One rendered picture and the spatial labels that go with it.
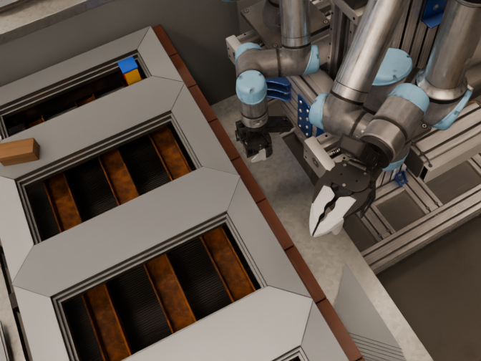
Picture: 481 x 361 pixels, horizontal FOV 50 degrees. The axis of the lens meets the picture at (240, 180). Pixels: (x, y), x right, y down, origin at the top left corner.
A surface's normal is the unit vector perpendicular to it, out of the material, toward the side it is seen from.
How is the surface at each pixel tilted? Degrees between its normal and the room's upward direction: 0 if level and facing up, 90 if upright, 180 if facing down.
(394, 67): 7
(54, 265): 0
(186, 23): 90
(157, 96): 0
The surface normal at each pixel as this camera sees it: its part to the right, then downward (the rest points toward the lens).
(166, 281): -0.09, -0.51
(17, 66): 0.44, 0.75
